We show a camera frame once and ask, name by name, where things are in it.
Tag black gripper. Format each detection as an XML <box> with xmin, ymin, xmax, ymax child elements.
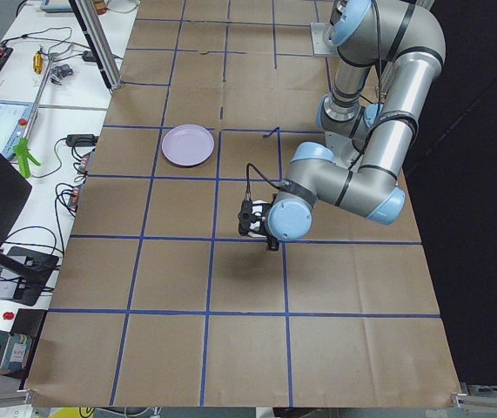
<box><xmin>250</xmin><ymin>200</ymin><xmax>279</xmax><ymax>252</ymax></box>

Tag white angular cup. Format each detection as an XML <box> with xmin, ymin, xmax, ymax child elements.
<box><xmin>238</xmin><ymin>200</ymin><xmax>272</xmax><ymax>238</ymax></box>

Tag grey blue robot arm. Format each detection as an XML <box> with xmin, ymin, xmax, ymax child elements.
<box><xmin>238</xmin><ymin>1</ymin><xmax>446</xmax><ymax>250</ymax></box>

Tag lavender round plate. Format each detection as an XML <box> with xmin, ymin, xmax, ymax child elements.
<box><xmin>162</xmin><ymin>124</ymin><xmax>214</xmax><ymax>166</ymax></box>

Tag black power adapter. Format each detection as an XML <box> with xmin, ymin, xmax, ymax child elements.
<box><xmin>65</xmin><ymin>134</ymin><xmax>98</xmax><ymax>147</ymax></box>

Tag green plastic grabber tool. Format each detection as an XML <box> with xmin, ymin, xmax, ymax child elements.
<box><xmin>13</xmin><ymin>137</ymin><xmax>41</xmax><ymax>179</ymax></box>

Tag teach pendant tablet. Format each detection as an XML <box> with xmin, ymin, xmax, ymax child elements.
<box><xmin>0</xmin><ymin>100</ymin><xmax>32</xmax><ymax>160</ymax></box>

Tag yellow tool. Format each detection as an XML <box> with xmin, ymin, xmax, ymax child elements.
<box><xmin>32</xmin><ymin>51</ymin><xmax>44</xmax><ymax>74</ymax></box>

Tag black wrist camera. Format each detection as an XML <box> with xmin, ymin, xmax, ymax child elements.
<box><xmin>238</xmin><ymin>199</ymin><xmax>257</xmax><ymax>236</ymax></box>

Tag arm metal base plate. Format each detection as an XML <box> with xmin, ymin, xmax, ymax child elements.
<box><xmin>310</xmin><ymin>23</ymin><xmax>338</xmax><ymax>57</ymax></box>
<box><xmin>325</xmin><ymin>131</ymin><xmax>359</xmax><ymax>168</ymax></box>

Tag aluminium frame post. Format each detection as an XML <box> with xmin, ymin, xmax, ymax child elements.
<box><xmin>69</xmin><ymin>0</ymin><xmax>122</xmax><ymax>91</ymax></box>

